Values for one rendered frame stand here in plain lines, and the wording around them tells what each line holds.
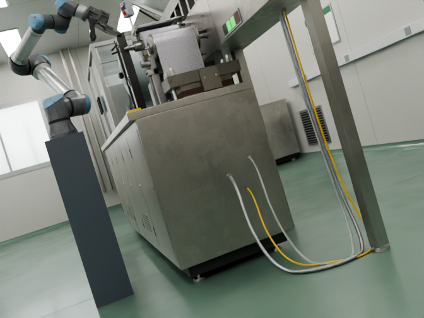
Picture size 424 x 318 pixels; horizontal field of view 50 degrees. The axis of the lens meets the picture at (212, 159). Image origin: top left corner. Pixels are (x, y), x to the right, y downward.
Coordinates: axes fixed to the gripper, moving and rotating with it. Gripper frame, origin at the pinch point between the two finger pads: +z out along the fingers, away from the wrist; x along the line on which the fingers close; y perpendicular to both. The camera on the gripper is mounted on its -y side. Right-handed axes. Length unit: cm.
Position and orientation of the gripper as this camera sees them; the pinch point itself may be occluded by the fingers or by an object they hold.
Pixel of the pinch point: (118, 35)
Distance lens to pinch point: 260.7
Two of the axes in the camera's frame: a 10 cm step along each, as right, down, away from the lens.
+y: 3.7, -9.2, 1.5
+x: -2.8, 0.4, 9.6
